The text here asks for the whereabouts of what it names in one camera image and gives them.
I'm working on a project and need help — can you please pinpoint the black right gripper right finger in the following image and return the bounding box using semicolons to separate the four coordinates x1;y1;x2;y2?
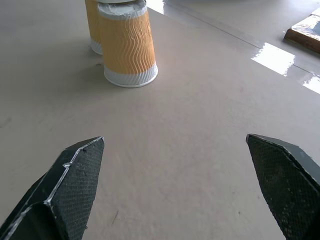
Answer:
245;133;320;240

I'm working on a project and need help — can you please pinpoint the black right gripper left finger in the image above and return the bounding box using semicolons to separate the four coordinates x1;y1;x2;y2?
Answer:
0;136;105;240

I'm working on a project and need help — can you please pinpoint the brown wooden board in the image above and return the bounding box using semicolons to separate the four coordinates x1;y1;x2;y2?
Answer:
283;6;320;54

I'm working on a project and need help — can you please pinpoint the orange ribbed paper cup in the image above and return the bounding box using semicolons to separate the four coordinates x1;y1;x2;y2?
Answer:
96;0;159;88
84;0;104;56

